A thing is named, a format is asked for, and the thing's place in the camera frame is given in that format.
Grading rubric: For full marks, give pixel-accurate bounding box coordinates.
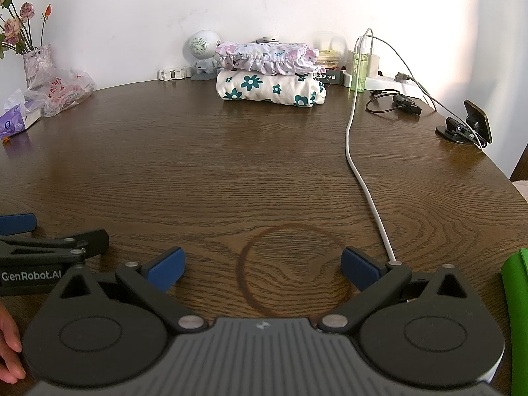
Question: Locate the small dark box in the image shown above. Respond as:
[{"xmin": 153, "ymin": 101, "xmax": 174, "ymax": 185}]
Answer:
[{"xmin": 317, "ymin": 68, "xmax": 343, "ymax": 87}]

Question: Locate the clear printed plastic bag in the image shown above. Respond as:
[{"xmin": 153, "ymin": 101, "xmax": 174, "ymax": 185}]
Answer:
[{"xmin": 26, "ymin": 67, "xmax": 97, "ymax": 117}]

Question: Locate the folded white teal-flowered cloth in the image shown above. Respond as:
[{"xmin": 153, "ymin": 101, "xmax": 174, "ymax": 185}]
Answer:
[{"xmin": 216, "ymin": 70, "xmax": 328, "ymax": 108}]

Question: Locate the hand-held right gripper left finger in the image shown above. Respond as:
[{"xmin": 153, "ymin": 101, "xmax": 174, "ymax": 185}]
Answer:
[{"xmin": 49, "ymin": 247, "xmax": 209, "ymax": 333}]

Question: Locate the folded lilac floral cloth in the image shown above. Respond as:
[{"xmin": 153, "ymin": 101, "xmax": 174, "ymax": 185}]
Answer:
[{"xmin": 215, "ymin": 42, "xmax": 321, "ymax": 77}]

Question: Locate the purple tissue pack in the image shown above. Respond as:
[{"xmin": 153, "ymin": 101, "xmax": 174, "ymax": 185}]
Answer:
[{"xmin": 0, "ymin": 88, "xmax": 47, "ymax": 139}]

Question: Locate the person's left hand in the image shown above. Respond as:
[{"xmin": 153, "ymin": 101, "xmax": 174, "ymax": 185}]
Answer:
[{"xmin": 0, "ymin": 301, "xmax": 26, "ymax": 383}]

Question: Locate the white robot-shaped speaker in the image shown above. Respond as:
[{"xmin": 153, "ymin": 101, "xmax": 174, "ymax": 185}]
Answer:
[{"xmin": 187, "ymin": 30, "xmax": 222, "ymax": 81}]

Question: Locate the bright green plastic object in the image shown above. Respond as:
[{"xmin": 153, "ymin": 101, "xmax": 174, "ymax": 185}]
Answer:
[{"xmin": 499, "ymin": 247, "xmax": 528, "ymax": 396}]

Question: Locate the white charger plug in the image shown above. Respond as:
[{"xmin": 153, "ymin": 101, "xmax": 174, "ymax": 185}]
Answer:
[{"xmin": 365, "ymin": 51, "xmax": 382, "ymax": 77}]

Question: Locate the white power strip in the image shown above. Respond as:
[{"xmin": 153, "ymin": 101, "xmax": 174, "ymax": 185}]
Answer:
[{"xmin": 363, "ymin": 75, "xmax": 430, "ymax": 100}]

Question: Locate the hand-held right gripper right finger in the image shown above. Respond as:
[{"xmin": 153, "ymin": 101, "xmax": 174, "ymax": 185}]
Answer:
[{"xmin": 317, "ymin": 247, "xmax": 481, "ymax": 333}]

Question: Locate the green spray bottle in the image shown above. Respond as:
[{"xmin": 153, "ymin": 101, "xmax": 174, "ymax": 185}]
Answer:
[{"xmin": 350, "ymin": 38, "xmax": 368, "ymax": 92}]

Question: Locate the black phone stand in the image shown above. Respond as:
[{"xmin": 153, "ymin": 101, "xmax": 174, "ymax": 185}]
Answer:
[{"xmin": 436, "ymin": 116, "xmax": 475, "ymax": 145}]

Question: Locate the wrapped flower vase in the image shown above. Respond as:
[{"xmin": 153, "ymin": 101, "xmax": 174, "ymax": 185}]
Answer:
[{"xmin": 22, "ymin": 43, "xmax": 54, "ymax": 90}]

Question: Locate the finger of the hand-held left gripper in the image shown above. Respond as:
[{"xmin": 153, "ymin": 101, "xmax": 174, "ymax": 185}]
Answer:
[
  {"xmin": 0, "ymin": 228, "xmax": 109, "ymax": 265},
  {"xmin": 0, "ymin": 213, "xmax": 37, "ymax": 237}
]

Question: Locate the thick white cable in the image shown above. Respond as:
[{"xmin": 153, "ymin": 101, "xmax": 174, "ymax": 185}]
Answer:
[{"xmin": 345, "ymin": 27, "xmax": 403, "ymax": 266}]

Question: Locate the yellow round container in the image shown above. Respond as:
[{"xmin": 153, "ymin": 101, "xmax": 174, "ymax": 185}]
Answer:
[{"xmin": 317, "ymin": 49, "xmax": 341, "ymax": 69}]

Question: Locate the thin grey cable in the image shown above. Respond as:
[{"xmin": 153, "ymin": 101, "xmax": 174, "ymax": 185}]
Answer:
[{"xmin": 370, "ymin": 36, "xmax": 486, "ymax": 150}]

